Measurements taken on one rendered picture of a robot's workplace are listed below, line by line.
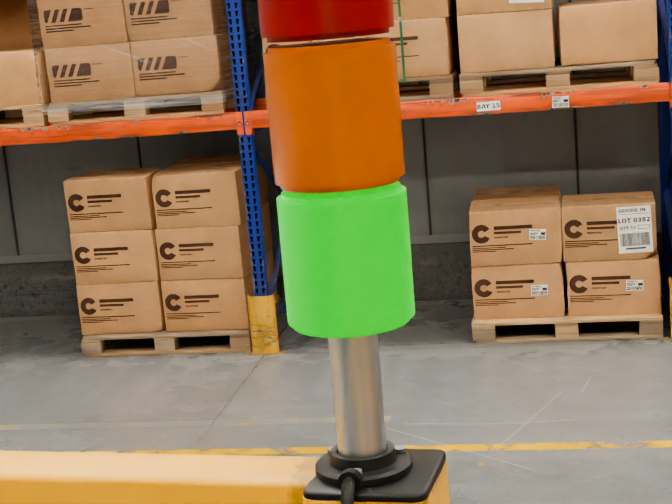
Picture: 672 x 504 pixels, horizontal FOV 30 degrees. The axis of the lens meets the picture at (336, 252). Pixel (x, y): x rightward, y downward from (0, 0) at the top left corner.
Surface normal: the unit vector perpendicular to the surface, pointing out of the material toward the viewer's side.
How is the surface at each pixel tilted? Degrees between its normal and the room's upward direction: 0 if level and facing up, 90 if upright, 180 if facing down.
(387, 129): 90
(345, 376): 90
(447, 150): 90
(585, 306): 91
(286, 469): 0
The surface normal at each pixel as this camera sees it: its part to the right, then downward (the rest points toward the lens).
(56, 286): -0.17, 0.21
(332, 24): 0.13, 0.19
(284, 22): -0.61, 0.21
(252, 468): -0.08, -0.98
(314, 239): -0.38, 0.22
